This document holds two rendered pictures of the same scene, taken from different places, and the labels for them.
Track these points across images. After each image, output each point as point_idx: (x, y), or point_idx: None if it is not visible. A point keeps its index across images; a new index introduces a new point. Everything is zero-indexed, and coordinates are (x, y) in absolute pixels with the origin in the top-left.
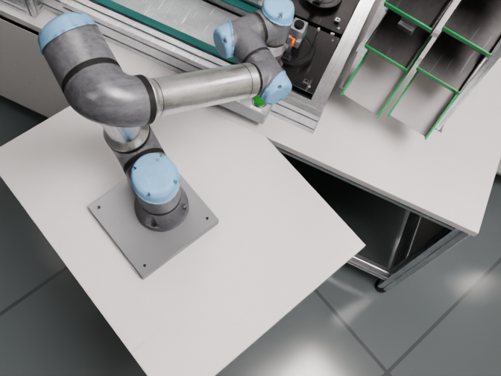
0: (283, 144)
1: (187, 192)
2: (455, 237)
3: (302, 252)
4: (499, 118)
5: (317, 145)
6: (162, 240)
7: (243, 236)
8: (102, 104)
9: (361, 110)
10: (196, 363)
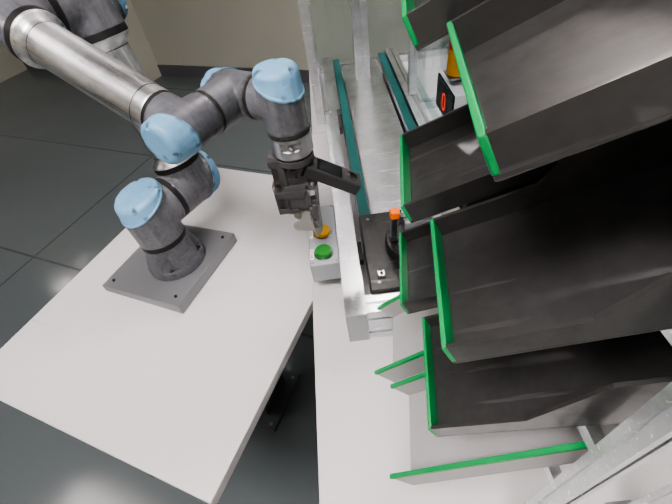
0: (313, 320)
1: (199, 268)
2: None
3: (172, 416)
4: None
5: (336, 354)
6: (142, 278)
7: (174, 343)
8: None
9: None
10: (16, 376)
